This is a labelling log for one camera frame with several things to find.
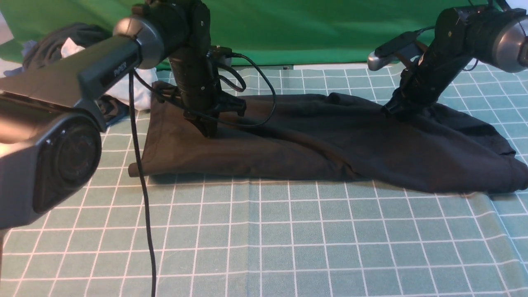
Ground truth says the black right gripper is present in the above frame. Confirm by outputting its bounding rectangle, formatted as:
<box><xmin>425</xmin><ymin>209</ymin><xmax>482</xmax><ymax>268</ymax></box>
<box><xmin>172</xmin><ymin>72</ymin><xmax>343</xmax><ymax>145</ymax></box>
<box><xmin>382</xmin><ymin>89</ymin><xmax>434</xmax><ymax>120</ymax></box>

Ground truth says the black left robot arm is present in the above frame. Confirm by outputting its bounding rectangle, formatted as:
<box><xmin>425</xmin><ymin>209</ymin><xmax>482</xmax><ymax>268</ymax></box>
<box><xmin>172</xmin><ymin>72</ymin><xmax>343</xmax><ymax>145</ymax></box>
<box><xmin>0</xmin><ymin>0</ymin><xmax>246</xmax><ymax>231</ymax></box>

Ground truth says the dark gray long-sleeve shirt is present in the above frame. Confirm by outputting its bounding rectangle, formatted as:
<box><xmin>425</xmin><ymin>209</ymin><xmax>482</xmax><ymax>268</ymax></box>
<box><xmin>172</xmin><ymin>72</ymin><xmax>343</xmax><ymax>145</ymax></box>
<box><xmin>141</xmin><ymin>93</ymin><xmax>528</xmax><ymax>193</ymax></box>

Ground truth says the dark gray crumpled garment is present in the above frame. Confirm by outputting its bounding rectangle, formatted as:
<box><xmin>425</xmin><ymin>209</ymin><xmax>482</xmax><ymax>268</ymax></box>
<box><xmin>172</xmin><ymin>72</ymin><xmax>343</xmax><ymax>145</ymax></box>
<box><xmin>21</xmin><ymin>23</ymin><xmax>130</xmax><ymax>126</ymax></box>

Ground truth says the green backdrop cloth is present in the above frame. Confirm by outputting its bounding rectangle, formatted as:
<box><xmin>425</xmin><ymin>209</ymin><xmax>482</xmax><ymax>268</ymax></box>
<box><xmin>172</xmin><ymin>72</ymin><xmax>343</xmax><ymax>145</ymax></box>
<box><xmin>0</xmin><ymin>0</ymin><xmax>506</xmax><ymax>71</ymax></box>

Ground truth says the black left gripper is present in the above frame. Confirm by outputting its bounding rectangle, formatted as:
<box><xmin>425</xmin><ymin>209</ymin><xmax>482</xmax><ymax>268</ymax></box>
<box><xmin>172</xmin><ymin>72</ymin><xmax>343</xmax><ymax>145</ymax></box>
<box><xmin>178</xmin><ymin>89</ymin><xmax>246</xmax><ymax>138</ymax></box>

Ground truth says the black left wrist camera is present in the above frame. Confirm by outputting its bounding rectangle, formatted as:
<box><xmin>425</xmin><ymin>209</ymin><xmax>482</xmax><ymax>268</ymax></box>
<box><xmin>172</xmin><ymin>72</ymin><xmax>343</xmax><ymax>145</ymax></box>
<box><xmin>207</xmin><ymin>45</ymin><xmax>233</xmax><ymax>66</ymax></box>

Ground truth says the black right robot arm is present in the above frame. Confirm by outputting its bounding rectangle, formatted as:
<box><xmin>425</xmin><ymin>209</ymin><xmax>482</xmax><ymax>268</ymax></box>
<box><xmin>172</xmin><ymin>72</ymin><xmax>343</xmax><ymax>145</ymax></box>
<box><xmin>368</xmin><ymin>1</ymin><xmax>527</xmax><ymax>119</ymax></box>

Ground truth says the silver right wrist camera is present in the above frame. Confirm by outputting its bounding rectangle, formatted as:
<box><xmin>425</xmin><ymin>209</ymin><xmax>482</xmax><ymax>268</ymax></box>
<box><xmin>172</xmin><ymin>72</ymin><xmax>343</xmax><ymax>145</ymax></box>
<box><xmin>367</xmin><ymin>30</ymin><xmax>424</xmax><ymax>71</ymax></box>

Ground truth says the green grid tablecloth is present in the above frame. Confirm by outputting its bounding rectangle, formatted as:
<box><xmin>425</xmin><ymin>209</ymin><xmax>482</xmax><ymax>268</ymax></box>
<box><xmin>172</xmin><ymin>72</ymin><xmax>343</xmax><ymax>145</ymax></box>
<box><xmin>0</xmin><ymin>62</ymin><xmax>528</xmax><ymax>297</ymax></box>

